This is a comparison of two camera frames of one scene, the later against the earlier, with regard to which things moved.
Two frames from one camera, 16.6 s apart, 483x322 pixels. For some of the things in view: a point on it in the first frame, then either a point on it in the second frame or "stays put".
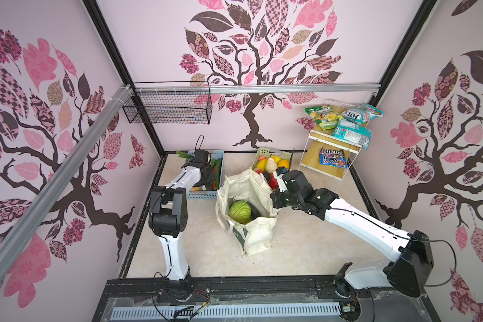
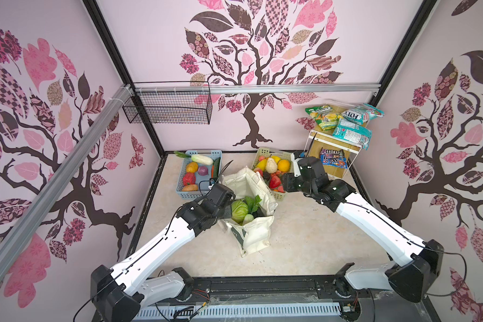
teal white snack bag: (361, 113) stays put
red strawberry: (273, 182) stays put
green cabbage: (240, 211) stays put
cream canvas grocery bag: (249, 186) stays put
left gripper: (210, 176) → (227, 213)
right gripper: (276, 198) → (288, 180)
